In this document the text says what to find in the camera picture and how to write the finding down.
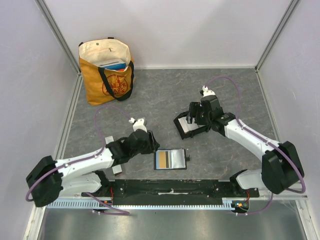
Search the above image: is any orange canvas tote bag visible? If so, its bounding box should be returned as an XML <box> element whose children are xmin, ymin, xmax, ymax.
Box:
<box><xmin>78</xmin><ymin>37</ymin><xmax>135</xmax><ymax>106</ymax></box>

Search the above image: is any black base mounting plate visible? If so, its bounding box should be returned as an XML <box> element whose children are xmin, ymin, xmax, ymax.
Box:
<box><xmin>92</xmin><ymin>179</ymin><xmax>260</xmax><ymax>204</ymax></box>

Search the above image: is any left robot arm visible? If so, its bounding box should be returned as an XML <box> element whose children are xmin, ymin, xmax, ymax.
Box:
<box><xmin>25</xmin><ymin>129</ymin><xmax>160</xmax><ymax>207</ymax></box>

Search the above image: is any clear acrylic rectangular block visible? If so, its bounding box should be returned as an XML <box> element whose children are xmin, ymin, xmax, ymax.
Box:
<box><xmin>105</xmin><ymin>136</ymin><xmax>123</xmax><ymax>176</ymax></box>

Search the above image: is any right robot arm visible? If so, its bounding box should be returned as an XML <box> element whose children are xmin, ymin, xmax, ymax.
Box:
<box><xmin>185</xmin><ymin>95</ymin><xmax>306</xmax><ymax>197</ymax></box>

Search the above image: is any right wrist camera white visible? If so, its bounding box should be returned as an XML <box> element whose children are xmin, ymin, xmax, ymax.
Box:
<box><xmin>200</xmin><ymin>85</ymin><xmax>216</xmax><ymax>99</ymax></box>

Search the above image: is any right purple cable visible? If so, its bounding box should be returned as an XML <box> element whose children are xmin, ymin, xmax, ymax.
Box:
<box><xmin>204</xmin><ymin>76</ymin><xmax>307</xmax><ymax>217</ymax></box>

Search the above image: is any gold credit card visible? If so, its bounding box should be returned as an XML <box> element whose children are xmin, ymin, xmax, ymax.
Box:
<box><xmin>158</xmin><ymin>150</ymin><xmax>171</xmax><ymax>169</ymax></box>

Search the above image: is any blue book in bag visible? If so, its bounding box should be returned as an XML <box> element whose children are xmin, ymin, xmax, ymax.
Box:
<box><xmin>97</xmin><ymin>58</ymin><xmax>126</xmax><ymax>72</ymax></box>

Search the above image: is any black plastic card bin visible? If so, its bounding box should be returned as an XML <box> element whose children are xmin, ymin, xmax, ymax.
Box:
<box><xmin>173</xmin><ymin>111</ymin><xmax>211</xmax><ymax>140</ymax></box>

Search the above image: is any black leather card holder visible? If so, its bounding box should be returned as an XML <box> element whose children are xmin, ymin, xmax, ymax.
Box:
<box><xmin>154</xmin><ymin>148</ymin><xmax>191</xmax><ymax>170</ymax></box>

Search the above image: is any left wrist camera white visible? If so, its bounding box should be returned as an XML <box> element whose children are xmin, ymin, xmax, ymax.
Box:
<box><xmin>128</xmin><ymin>117</ymin><xmax>148</xmax><ymax>132</ymax></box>

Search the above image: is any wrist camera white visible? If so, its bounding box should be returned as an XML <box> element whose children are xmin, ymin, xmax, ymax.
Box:
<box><xmin>128</xmin><ymin>117</ymin><xmax>148</xmax><ymax>132</ymax></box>
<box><xmin>200</xmin><ymin>85</ymin><xmax>216</xmax><ymax>99</ymax></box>

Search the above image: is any stack of white cards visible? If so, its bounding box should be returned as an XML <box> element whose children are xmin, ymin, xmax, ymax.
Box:
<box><xmin>178</xmin><ymin>117</ymin><xmax>199</xmax><ymax>133</ymax></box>

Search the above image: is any slotted cable duct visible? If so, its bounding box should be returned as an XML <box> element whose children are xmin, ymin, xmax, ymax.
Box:
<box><xmin>46</xmin><ymin>198</ymin><xmax>238</xmax><ymax>211</ymax></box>

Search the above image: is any aluminium frame rail front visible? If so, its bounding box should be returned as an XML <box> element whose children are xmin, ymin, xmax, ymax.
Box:
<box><xmin>34</xmin><ymin>178</ymin><xmax>309</xmax><ymax>200</ymax></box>

